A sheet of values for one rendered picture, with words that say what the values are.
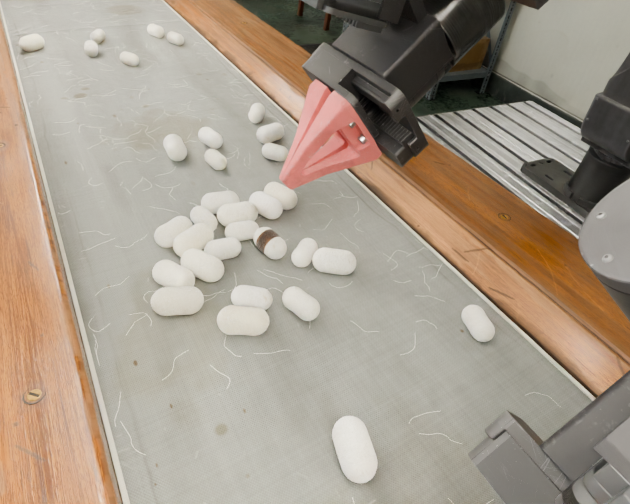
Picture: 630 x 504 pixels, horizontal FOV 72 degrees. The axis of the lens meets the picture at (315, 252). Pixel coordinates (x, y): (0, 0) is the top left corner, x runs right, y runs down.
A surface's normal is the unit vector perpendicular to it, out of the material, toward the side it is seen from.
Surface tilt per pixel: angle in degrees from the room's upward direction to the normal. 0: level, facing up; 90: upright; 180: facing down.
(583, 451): 40
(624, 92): 95
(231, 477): 0
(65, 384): 0
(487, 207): 0
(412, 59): 90
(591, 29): 90
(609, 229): 50
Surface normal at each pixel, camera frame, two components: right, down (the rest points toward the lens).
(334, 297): 0.09, -0.73
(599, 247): -0.69, -0.65
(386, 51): -0.49, -0.37
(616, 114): -0.91, 0.29
